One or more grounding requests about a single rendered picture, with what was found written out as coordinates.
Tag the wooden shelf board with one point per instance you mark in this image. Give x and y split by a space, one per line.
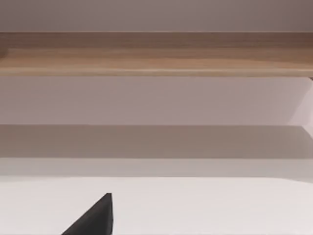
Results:
156 55

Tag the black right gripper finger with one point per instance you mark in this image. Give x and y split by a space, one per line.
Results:
99 218

